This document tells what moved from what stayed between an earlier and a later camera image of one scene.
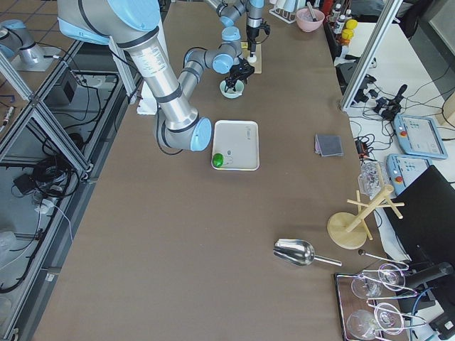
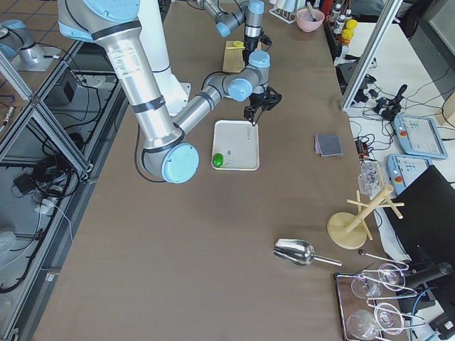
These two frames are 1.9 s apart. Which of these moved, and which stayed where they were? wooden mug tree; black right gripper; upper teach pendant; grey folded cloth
Moved: black right gripper
Stayed: wooden mug tree; grey folded cloth; upper teach pendant
